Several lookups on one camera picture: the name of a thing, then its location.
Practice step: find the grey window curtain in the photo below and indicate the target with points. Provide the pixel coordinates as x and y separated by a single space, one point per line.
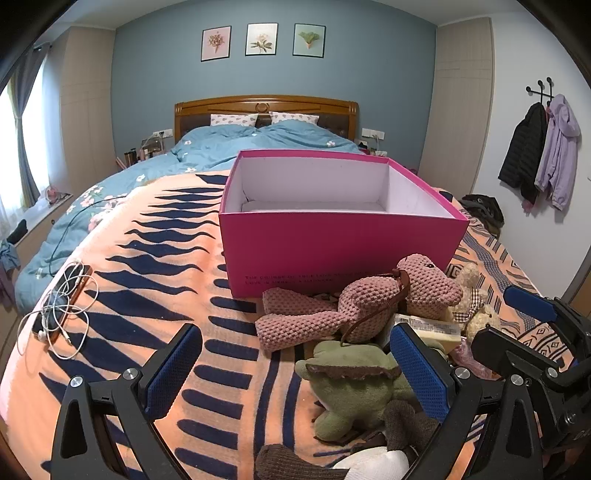
27 115

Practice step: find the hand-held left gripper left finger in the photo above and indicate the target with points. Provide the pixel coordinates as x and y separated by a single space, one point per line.
171 369

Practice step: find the framed flower picture pink background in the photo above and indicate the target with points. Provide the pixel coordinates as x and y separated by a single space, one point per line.
215 42

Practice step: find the green plush dinosaur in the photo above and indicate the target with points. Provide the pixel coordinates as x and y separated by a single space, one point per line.
351 397

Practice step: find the beige wardrobe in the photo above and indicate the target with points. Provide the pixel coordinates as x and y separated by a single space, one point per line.
461 92
87 101

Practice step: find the pink cardboard box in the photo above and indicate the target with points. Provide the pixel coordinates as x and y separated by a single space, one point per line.
323 249

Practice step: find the brown and white plush bear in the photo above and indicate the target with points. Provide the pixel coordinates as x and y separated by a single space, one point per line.
277 461

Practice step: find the black wall coat hook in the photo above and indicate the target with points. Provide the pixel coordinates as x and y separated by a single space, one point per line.
542 87

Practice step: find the phone with brown case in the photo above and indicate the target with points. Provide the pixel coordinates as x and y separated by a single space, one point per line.
55 305

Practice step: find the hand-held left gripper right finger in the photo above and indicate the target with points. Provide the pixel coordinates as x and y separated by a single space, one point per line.
419 369

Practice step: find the blue floral duvet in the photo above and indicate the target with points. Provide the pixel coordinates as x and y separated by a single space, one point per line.
221 143

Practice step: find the white dotted pillow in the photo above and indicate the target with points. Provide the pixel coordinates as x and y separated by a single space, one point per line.
233 120
295 118

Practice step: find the framed flower picture white background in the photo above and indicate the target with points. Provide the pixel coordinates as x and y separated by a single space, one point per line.
261 39

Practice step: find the black puffer jacket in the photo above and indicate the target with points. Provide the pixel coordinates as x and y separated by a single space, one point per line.
524 152

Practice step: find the pink knitted plush bear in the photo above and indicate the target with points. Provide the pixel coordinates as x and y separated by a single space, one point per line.
369 300

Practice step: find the purple jacket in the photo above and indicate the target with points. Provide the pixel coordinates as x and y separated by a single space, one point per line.
561 152

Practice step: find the white wall socket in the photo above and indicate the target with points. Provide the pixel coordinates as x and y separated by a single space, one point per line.
372 134
162 134

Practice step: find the nightstand clutter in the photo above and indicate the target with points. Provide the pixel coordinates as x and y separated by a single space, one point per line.
376 150

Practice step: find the row of cosmetic bottles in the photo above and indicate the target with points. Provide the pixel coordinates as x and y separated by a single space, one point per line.
143 154

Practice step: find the wooden headboard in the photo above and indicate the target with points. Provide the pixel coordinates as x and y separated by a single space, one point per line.
217 105

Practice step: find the framed green leaf picture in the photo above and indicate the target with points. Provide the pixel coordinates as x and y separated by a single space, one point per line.
310 40

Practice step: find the pink lace sachet bag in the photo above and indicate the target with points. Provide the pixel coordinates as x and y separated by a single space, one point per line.
466 364

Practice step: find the small beige teddy bear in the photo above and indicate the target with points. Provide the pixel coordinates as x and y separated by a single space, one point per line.
482 318

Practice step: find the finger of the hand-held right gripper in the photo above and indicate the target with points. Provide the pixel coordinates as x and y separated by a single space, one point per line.
531 304
501 350

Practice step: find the orange patterned blanket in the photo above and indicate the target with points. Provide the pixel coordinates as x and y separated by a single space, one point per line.
161 258

